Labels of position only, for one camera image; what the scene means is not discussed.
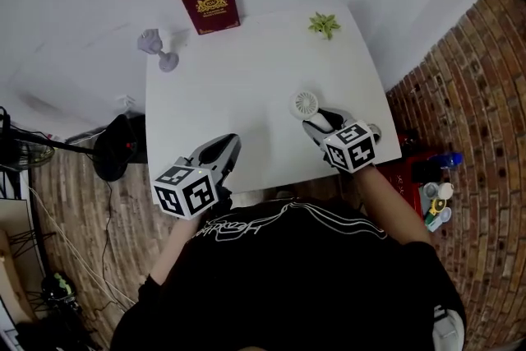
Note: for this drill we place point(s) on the beige side table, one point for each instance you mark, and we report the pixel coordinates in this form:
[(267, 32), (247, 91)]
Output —
[(16, 259)]

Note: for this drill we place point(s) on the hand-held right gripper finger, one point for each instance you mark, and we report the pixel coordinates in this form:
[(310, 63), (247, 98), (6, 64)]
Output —
[(339, 116), (313, 133)]

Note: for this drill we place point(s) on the person's light grey trousers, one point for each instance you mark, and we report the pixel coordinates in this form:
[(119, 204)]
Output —
[(446, 331)]

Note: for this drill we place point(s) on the dark red hardcover book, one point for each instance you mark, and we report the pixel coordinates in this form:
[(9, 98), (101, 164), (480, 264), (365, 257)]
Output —
[(211, 6)]

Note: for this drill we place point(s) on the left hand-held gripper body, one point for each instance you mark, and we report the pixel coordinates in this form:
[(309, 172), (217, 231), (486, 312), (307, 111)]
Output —
[(189, 193)]

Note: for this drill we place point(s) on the black floor fan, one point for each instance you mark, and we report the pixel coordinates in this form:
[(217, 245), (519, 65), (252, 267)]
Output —
[(119, 148)]

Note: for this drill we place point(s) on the black object with green top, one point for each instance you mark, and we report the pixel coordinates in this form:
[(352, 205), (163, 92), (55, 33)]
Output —
[(59, 289)]

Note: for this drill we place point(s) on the person's right forearm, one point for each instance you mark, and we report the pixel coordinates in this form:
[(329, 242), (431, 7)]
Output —
[(390, 201)]

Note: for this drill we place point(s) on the grey lidded jar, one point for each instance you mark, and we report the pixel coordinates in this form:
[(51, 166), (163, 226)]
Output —
[(430, 190)]

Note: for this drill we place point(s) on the small white round fan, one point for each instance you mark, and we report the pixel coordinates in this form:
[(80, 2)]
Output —
[(305, 104)]

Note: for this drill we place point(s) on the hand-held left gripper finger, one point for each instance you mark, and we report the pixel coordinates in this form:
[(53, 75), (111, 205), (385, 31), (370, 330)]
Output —
[(213, 144), (234, 156)]

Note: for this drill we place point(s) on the yellow green round tool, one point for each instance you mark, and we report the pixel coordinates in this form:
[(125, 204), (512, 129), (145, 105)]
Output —
[(436, 208)]

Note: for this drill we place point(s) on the white lidded jar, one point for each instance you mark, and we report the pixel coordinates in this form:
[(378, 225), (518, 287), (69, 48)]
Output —
[(446, 190)]

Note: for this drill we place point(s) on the red box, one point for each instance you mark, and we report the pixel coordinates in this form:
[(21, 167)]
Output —
[(404, 185)]

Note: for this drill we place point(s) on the white table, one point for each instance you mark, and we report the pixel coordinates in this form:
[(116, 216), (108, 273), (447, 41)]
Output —
[(246, 86)]

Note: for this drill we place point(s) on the blue water bottle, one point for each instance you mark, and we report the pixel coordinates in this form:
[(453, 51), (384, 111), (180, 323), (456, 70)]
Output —
[(451, 160)]

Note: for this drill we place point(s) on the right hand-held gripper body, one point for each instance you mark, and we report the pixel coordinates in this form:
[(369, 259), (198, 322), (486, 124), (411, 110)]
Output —
[(351, 148)]

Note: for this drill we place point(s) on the person's black shirt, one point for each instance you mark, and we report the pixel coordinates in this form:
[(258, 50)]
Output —
[(287, 292)]

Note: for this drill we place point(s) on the person's left forearm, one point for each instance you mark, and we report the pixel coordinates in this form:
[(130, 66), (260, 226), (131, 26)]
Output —
[(176, 246)]

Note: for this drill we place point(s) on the small green potted plant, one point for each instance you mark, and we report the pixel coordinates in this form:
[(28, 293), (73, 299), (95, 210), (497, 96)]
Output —
[(324, 24)]

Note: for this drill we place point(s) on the white wall socket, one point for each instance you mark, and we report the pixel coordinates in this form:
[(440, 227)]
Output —
[(125, 101)]

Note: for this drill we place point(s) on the clear plastic cup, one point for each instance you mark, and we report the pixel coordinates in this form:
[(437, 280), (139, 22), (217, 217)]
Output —
[(445, 215)]

